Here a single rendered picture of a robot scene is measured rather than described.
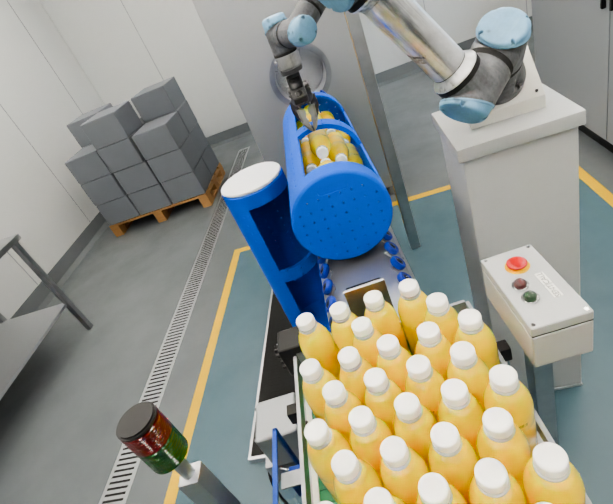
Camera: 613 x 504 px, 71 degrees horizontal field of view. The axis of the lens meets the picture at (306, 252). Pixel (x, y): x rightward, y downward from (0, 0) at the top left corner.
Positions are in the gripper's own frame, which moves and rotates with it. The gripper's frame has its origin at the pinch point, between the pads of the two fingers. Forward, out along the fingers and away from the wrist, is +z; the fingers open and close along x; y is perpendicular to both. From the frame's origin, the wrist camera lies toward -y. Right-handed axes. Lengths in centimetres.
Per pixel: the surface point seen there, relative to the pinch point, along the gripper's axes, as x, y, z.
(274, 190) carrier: 24.1, 19.0, 24.2
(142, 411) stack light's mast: 35, -102, -2
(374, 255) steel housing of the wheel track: -5.0, -37.9, 30.7
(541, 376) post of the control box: -28, -87, 38
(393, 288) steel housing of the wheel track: -7, -55, 31
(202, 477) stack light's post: 34, -103, 15
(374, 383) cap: 3, -97, 12
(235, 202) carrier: 40.8, 17.7, 22.5
